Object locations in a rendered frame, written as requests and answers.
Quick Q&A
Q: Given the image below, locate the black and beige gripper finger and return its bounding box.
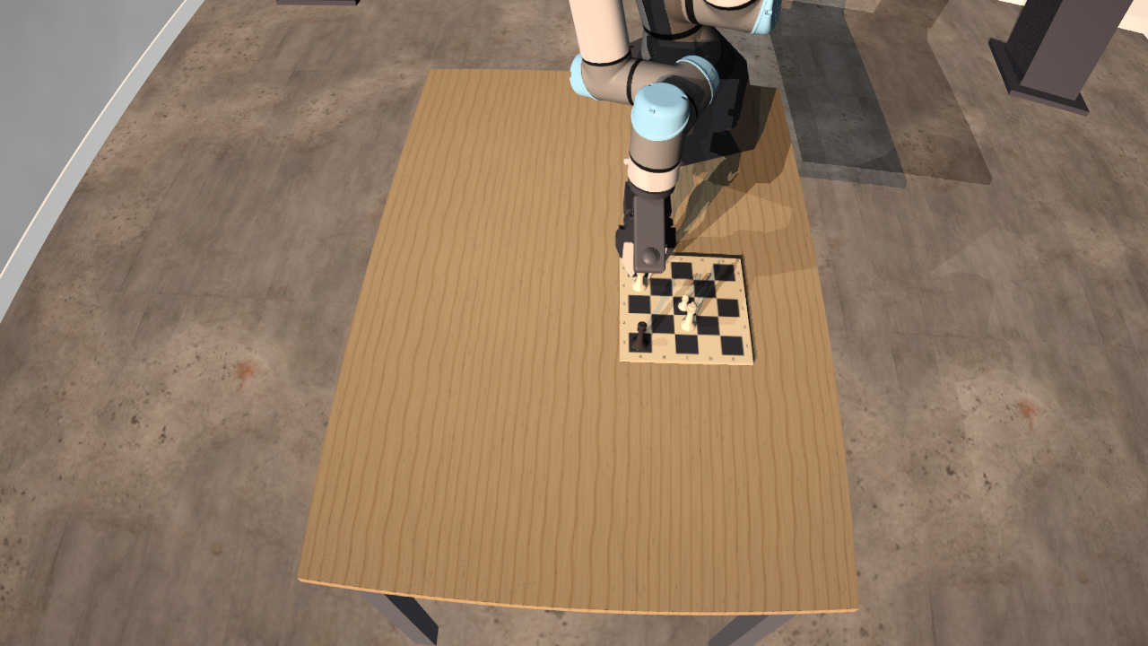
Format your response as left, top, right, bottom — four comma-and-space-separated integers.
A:
647, 227, 676, 278
615, 225, 635, 278

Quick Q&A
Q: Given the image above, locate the black and cream chessboard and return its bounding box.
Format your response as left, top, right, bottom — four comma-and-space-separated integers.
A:
619, 256, 753, 365

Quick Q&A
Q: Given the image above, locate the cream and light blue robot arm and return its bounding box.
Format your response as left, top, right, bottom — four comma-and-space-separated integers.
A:
571, 0, 782, 274

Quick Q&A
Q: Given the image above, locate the black chess piece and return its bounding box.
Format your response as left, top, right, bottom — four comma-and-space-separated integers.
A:
631, 321, 647, 351

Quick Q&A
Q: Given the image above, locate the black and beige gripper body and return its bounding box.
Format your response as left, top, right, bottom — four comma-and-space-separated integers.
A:
623, 176, 675, 240

